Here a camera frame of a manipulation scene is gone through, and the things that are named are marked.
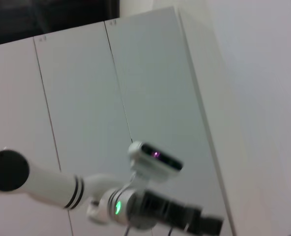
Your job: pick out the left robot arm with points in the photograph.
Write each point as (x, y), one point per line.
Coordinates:
(49, 184)

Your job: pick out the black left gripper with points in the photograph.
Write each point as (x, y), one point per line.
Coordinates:
(167, 209)

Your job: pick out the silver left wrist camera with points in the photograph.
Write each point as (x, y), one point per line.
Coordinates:
(155, 162)

